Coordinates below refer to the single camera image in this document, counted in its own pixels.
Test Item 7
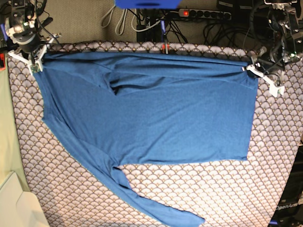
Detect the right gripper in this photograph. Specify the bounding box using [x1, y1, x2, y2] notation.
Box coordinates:
[9, 25, 42, 53]

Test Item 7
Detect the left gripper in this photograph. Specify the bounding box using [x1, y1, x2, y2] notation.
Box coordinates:
[257, 46, 284, 71]

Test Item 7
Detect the blue long-sleeve T-shirt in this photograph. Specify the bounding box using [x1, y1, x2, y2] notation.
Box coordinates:
[34, 52, 258, 227]

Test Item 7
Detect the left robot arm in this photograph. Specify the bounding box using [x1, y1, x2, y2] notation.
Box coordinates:
[249, 0, 303, 74]

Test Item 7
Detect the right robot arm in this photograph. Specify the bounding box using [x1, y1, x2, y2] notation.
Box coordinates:
[4, 0, 41, 53]

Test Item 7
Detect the black power strip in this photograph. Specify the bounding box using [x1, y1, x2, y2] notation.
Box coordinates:
[177, 9, 232, 21]

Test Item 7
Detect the blue box at top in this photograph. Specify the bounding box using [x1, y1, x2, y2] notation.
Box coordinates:
[115, 0, 181, 9]

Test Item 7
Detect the fan-patterned tablecloth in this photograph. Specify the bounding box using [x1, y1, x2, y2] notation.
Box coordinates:
[7, 57, 303, 227]

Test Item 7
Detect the black OpenArm base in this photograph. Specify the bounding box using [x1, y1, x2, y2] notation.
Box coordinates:
[269, 145, 303, 227]

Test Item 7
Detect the white plastic bin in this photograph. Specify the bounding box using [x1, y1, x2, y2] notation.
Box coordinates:
[0, 171, 49, 227]

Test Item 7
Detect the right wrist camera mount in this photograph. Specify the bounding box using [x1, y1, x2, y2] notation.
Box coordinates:
[8, 33, 62, 76]

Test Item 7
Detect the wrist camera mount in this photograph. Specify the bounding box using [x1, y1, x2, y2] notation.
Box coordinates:
[242, 63, 285, 97]
[8, 33, 62, 76]

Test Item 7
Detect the blue-handled clamp left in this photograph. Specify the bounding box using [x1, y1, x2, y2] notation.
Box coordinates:
[0, 24, 9, 53]

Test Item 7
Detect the blue-handled clamp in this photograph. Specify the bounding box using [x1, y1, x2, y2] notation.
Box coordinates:
[160, 20, 169, 54]
[0, 24, 9, 53]

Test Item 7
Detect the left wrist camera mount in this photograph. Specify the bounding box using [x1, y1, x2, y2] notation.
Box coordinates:
[242, 63, 285, 97]

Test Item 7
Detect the blue-handled clamp centre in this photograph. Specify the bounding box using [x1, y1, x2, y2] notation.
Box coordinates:
[160, 20, 169, 54]

